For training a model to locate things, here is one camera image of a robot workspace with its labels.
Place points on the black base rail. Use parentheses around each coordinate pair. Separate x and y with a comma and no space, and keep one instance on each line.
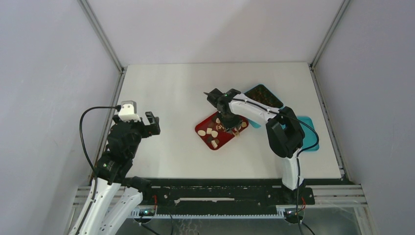
(223,196)

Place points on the teal chocolate box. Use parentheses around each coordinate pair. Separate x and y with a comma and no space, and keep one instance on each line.
(263,95)

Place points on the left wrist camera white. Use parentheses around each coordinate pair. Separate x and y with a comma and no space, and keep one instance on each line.
(128,112)

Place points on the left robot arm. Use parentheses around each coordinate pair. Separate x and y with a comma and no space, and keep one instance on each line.
(112,196)

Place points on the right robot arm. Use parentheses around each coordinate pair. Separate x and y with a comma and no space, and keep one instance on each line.
(284,132)

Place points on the red chocolate tray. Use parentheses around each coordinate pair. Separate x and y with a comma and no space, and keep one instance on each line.
(213,134)

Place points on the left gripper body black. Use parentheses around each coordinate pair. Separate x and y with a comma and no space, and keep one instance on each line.
(141,130)

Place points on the teal box lid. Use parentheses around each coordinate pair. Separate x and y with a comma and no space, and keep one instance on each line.
(310,138)

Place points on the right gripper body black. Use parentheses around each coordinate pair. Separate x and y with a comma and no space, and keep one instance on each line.
(229,121)

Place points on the wooden tongs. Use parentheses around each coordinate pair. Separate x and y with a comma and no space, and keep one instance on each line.
(236,131)

